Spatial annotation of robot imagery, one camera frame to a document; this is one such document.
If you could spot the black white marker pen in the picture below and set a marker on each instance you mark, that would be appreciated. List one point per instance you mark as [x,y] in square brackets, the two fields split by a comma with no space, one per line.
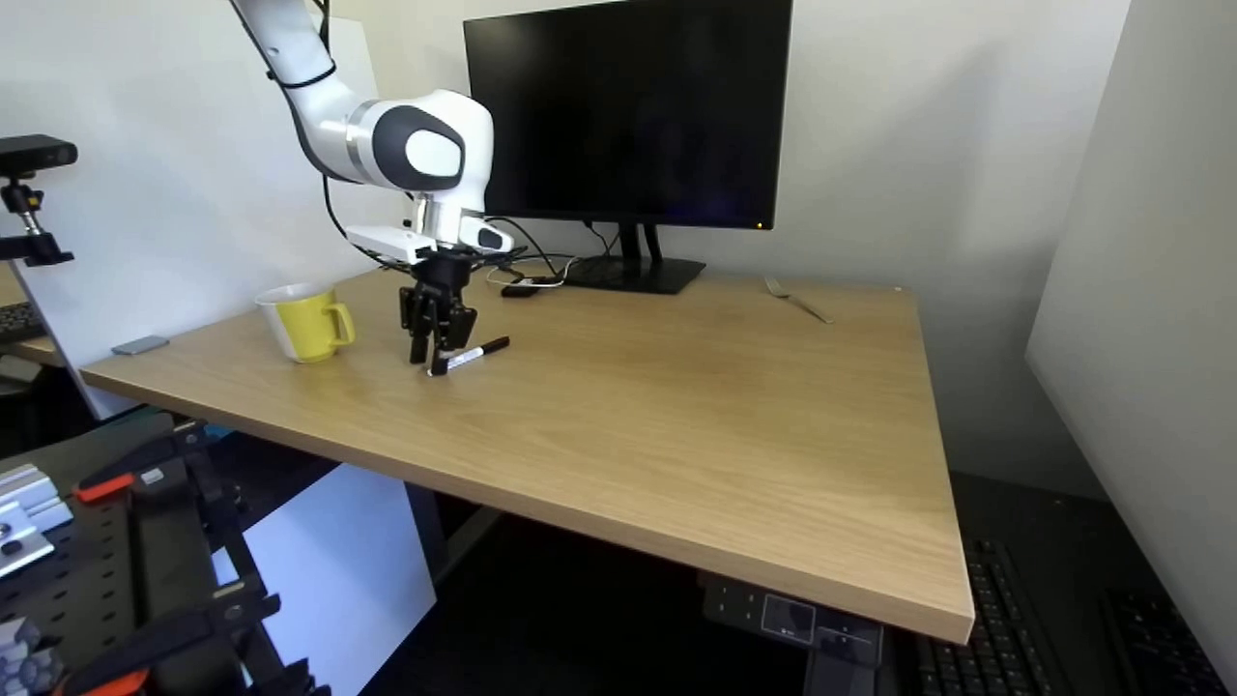
[476,353]

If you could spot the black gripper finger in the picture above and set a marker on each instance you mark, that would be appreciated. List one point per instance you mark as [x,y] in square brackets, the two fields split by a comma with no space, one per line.
[417,345]
[436,366]

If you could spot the white partition panel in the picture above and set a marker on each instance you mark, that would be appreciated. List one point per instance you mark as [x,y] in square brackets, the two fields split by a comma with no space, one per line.
[1137,318]

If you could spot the black camera on tripod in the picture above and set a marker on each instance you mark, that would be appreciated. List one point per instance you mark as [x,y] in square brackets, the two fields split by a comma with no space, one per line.
[19,158]

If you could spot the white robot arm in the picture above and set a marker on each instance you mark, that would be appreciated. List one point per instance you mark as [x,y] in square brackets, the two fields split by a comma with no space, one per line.
[429,149]

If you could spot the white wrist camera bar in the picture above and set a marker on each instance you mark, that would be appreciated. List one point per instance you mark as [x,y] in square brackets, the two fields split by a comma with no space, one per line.
[416,246]

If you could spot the yellow mug white inside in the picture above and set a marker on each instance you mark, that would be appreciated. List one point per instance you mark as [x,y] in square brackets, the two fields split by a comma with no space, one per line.
[306,323]

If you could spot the desk height control panel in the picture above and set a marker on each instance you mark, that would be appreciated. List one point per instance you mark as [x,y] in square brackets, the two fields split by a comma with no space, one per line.
[795,620]

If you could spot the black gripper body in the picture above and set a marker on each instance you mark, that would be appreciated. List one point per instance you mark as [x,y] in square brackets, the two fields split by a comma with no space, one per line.
[435,308]

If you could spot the black keyboard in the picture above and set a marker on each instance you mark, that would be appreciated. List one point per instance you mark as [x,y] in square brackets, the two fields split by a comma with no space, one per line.
[1005,649]

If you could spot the black computer monitor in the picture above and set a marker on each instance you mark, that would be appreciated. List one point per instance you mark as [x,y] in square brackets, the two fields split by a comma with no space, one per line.
[637,113]

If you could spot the small grey block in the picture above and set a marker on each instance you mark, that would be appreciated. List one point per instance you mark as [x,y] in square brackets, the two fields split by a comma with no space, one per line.
[140,345]

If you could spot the grey pen on desk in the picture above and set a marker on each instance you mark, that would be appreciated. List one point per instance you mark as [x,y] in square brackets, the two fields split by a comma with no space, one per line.
[791,300]

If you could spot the black perforated equipment cart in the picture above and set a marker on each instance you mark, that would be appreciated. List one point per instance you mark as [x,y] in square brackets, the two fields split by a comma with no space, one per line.
[125,574]

